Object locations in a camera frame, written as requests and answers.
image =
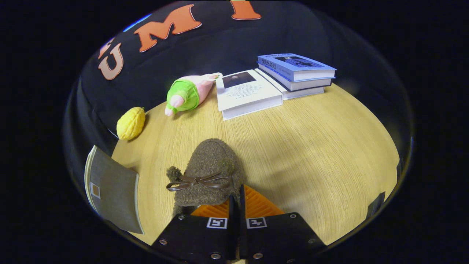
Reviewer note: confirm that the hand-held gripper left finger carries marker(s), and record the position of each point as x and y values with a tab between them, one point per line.
231	234

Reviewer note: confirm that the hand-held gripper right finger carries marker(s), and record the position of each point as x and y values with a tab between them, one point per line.
242	234

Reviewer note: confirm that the brown fuzzy shoe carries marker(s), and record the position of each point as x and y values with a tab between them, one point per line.
212	157

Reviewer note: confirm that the grey fabric storage box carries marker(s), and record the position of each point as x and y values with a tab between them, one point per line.
113	190

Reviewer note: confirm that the white book with dark photo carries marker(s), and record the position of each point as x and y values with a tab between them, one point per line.
245	95

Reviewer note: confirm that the green and pink plush toy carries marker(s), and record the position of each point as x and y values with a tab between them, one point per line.
183	95

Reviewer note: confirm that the yellow ribbed bread toy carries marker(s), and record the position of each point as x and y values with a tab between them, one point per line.
130	124

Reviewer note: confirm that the dark blue cover book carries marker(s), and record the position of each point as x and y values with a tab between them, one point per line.
311	86

